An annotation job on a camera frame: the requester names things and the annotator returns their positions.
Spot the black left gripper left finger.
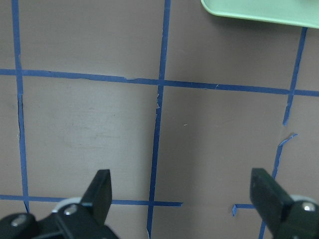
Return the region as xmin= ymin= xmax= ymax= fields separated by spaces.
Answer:
xmin=0 ymin=169 xmax=117 ymax=239

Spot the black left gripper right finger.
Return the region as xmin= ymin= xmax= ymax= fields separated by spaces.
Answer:
xmin=250 ymin=168 xmax=319 ymax=239

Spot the light green plastic tray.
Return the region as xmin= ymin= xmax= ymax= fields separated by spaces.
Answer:
xmin=201 ymin=0 xmax=319 ymax=29

